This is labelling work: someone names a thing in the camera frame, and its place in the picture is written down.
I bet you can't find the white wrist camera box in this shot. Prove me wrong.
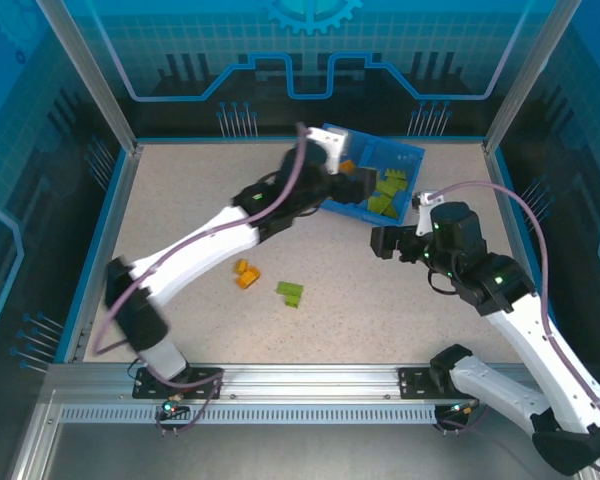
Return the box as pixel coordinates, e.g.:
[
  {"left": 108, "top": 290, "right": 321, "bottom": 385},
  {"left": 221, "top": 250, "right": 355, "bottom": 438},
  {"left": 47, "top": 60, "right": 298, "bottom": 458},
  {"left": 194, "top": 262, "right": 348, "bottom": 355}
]
[
  {"left": 305, "top": 127, "right": 352, "bottom": 175},
  {"left": 410, "top": 188, "right": 447, "bottom": 237}
]

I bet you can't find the slotted aluminium cable duct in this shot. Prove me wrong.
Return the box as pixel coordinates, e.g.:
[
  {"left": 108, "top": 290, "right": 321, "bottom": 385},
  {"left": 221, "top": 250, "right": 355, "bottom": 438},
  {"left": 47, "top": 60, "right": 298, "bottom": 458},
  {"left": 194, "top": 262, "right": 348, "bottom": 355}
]
[{"left": 58, "top": 405, "right": 449, "bottom": 425}]

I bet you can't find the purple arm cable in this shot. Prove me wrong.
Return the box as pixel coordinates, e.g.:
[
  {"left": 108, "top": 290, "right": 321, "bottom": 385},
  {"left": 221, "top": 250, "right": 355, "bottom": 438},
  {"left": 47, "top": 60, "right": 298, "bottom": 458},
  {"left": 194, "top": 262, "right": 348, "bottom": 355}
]
[
  {"left": 92, "top": 122, "right": 314, "bottom": 437},
  {"left": 427, "top": 181, "right": 600, "bottom": 476}
]

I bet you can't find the cable connector with green LED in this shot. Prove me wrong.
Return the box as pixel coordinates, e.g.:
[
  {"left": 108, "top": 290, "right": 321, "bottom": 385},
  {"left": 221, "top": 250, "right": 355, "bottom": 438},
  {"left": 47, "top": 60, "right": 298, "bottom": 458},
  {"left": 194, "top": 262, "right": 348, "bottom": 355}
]
[{"left": 160, "top": 394, "right": 192, "bottom": 420}]

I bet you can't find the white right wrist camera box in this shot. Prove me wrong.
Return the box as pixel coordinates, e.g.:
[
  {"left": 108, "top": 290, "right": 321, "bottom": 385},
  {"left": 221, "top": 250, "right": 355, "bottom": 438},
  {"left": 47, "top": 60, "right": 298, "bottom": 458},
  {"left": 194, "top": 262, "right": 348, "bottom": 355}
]
[{"left": 410, "top": 188, "right": 447, "bottom": 237}]

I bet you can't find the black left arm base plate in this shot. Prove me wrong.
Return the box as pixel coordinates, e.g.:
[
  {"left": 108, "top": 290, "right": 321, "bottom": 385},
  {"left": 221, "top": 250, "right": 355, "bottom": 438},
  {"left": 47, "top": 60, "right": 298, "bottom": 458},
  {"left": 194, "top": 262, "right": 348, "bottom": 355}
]
[{"left": 132, "top": 366, "right": 226, "bottom": 400}]

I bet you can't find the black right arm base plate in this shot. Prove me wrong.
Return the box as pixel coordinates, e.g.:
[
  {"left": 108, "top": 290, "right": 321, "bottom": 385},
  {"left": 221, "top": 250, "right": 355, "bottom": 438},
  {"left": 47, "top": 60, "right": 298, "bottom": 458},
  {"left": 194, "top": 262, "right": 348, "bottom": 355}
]
[{"left": 397, "top": 366, "right": 491, "bottom": 400}]

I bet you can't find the aluminium mounting rail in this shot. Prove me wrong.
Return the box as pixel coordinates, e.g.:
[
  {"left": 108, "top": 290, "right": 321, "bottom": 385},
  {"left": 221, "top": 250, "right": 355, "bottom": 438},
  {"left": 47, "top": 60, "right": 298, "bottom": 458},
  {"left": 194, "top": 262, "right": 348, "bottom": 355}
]
[{"left": 44, "top": 363, "right": 549, "bottom": 407}]

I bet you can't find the aluminium frame post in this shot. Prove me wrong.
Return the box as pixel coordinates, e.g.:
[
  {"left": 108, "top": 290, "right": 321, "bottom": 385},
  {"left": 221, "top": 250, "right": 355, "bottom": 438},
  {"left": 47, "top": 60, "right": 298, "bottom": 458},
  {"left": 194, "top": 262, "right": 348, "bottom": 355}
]
[
  {"left": 36, "top": 0, "right": 145, "bottom": 156},
  {"left": 481, "top": 0, "right": 585, "bottom": 156}
]

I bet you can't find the blue two-compartment plastic bin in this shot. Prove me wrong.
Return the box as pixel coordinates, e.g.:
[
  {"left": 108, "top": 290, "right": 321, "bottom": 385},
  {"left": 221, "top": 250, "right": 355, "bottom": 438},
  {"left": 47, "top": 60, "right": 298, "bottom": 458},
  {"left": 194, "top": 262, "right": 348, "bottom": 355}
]
[{"left": 319, "top": 122, "right": 426, "bottom": 226}]

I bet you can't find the cable connector with orange plug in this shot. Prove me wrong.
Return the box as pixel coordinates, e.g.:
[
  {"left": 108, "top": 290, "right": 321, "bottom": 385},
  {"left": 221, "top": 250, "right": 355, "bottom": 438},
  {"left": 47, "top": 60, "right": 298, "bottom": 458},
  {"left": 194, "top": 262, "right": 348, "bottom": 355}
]
[{"left": 447, "top": 399, "right": 482, "bottom": 419}]

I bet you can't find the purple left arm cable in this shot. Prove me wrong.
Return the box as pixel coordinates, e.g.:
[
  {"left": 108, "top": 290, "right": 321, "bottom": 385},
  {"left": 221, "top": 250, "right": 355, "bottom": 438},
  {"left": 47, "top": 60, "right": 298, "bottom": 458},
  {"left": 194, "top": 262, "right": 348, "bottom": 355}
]
[{"left": 92, "top": 122, "right": 314, "bottom": 437}]

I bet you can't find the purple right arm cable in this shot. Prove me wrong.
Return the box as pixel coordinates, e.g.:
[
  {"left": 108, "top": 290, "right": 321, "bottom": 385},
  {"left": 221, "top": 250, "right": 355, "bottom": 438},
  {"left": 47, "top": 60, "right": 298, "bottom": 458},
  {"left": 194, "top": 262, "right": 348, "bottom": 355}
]
[{"left": 427, "top": 181, "right": 600, "bottom": 476}]

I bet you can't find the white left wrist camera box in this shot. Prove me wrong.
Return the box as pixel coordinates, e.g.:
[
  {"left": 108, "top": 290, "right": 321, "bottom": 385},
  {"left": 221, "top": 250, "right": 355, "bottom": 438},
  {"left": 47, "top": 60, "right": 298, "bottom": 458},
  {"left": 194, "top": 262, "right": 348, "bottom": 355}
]
[{"left": 305, "top": 127, "right": 352, "bottom": 175}]

